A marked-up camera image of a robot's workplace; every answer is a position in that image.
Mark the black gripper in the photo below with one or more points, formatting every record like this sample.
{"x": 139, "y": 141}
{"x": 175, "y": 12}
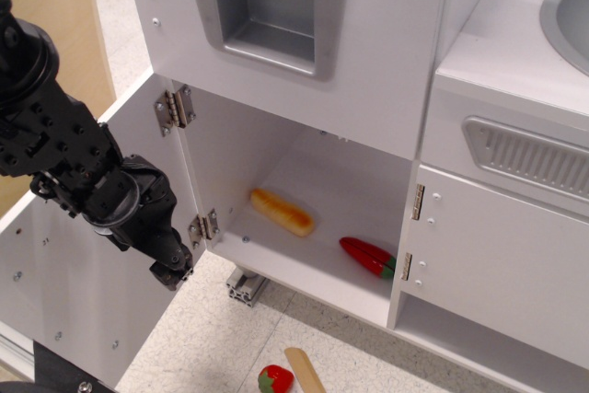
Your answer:
{"x": 141, "y": 219}

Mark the white fridge door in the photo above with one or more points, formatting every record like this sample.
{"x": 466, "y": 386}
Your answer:
{"x": 70, "y": 289}

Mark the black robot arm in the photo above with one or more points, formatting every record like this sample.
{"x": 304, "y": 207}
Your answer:
{"x": 74, "y": 161}

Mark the lower silver fridge hinge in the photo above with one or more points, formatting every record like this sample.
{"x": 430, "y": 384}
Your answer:
{"x": 203, "y": 228}

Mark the silver fridge hinge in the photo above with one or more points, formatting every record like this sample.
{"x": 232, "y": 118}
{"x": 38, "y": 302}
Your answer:
{"x": 174, "y": 110}
{"x": 203, "y": 228}

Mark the upper silver fridge hinge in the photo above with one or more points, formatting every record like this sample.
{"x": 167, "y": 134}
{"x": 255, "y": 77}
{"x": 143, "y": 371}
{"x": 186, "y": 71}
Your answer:
{"x": 174, "y": 110}

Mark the white toy fridge cabinet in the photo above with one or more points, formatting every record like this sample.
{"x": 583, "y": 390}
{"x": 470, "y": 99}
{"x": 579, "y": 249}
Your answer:
{"x": 343, "y": 149}

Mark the aluminium extrusion foot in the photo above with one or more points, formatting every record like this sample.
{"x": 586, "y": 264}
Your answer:
{"x": 245, "y": 286}

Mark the toy bread loaf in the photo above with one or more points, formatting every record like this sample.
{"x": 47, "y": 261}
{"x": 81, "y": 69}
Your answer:
{"x": 286, "y": 214}

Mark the red toy strawberry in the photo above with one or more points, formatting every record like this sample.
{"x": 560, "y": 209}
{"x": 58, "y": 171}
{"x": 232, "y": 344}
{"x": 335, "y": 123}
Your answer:
{"x": 275, "y": 379}

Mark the wooden spatula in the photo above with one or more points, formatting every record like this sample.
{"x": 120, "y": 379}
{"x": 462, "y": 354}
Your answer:
{"x": 304, "y": 371}

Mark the red toy chili pepper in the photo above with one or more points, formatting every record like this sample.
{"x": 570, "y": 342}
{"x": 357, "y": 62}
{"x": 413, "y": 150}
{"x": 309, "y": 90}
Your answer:
{"x": 373, "y": 258}

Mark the lower brass cupboard hinge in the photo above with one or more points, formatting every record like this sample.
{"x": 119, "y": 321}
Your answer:
{"x": 406, "y": 267}

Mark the brass cupboard hinge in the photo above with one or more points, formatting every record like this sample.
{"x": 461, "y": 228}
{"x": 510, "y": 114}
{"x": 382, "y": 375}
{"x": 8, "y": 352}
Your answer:
{"x": 417, "y": 202}
{"x": 406, "y": 267}

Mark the upper brass cupboard hinge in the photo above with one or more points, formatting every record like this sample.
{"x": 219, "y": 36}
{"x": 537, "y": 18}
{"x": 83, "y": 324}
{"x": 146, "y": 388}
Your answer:
{"x": 417, "y": 202}

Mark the plywood board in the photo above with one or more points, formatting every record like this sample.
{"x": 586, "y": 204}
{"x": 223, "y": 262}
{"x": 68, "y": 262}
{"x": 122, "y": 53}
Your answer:
{"x": 73, "y": 26}

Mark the white toy kitchen counter unit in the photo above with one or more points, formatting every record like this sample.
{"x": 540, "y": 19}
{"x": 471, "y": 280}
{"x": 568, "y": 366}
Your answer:
{"x": 501, "y": 68}

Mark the white cupboard door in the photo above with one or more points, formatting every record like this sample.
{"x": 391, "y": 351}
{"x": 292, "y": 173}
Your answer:
{"x": 507, "y": 264}

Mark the grey vent panel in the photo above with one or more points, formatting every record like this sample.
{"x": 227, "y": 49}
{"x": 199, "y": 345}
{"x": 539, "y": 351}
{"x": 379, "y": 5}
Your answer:
{"x": 530, "y": 157}

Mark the grey round sink basin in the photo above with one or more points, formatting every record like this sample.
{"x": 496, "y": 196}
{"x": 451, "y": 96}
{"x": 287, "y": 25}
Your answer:
{"x": 565, "y": 25}

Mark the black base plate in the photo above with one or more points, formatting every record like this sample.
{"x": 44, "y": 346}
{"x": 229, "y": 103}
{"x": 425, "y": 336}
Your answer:
{"x": 52, "y": 373}

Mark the aluminium rail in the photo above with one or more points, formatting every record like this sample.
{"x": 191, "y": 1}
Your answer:
{"x": 17, "y": 353}

